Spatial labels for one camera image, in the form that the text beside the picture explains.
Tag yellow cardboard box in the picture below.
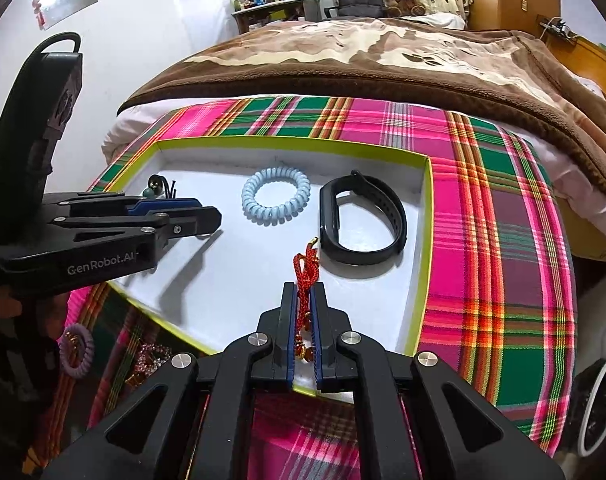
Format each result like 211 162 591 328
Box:
85 135 434 396

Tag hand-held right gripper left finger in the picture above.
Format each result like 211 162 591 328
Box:
40 281 300 480

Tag wooden headboard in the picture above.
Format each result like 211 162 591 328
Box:
543 30 606 91

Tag purple spiral hair tie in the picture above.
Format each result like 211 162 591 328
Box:
59 324 95 378

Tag rhinestone bracelet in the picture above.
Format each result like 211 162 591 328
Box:
125 342 174 388

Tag pink plaid blanket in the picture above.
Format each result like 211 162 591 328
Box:
33 96 579 480

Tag person's left hand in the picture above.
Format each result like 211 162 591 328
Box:
0 285 71 346

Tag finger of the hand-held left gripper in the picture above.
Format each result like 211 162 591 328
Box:
53 206 223 241
43 191 204 218

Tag wooden desk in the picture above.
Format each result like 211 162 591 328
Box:
231 0 324 36

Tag black bin white rim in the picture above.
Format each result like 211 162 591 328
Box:
566 357 606 458

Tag black smart band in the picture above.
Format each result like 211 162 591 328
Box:
319 170 408 264

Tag black hair tie with beads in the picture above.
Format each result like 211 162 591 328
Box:
143 173 180 201

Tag brown fleece blanket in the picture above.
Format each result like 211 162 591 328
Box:
117 15 606 198

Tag light blue spiral hair tie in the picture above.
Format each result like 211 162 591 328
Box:
241 167 311 221

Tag red cord bracelet amber beads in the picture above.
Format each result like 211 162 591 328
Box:
293 236 320 363

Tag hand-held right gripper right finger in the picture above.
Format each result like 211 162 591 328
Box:
310 281 566 480

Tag power strip with plugs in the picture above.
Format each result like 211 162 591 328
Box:
538 17 579 41

